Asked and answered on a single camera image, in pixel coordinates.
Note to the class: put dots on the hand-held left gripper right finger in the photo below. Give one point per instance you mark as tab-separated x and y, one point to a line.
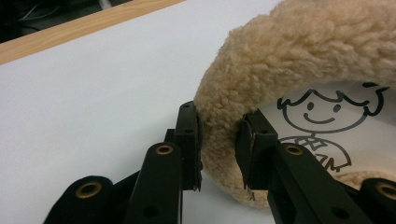
257	155

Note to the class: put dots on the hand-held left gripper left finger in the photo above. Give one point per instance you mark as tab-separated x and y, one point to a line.
188	146

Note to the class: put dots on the round beige plush frame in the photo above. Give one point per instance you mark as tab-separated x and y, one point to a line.
280	46

